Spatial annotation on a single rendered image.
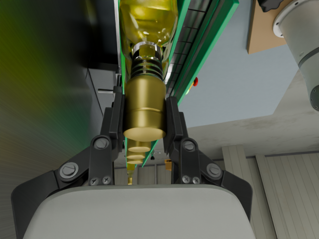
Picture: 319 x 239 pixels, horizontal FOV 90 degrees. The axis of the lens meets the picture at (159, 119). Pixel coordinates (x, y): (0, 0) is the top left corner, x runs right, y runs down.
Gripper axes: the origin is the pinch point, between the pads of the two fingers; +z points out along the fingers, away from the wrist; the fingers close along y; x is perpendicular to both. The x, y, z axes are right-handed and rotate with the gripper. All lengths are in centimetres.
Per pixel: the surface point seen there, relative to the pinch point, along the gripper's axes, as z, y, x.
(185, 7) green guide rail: 20.3, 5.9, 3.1
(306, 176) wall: 154, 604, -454
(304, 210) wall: 58, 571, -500
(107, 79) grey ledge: 36.3, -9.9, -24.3
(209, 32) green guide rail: 24.3, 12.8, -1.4
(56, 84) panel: 11.3, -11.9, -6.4
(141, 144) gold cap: 3.5, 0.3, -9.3
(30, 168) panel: 0.1, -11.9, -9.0
